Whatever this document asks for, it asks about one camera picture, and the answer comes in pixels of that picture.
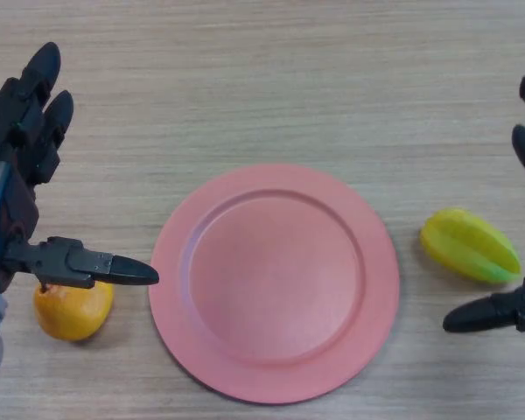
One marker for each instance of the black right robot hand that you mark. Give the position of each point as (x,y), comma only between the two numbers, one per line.
(490,312)

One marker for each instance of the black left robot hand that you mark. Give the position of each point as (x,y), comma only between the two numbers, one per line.
(22,210)

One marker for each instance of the yellow green starfruit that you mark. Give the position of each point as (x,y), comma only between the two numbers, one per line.
(468,245)

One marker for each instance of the pink round plate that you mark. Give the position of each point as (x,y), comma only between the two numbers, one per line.
(275,280)

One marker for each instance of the orange yellow pear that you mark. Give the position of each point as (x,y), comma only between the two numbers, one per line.
(72,312)

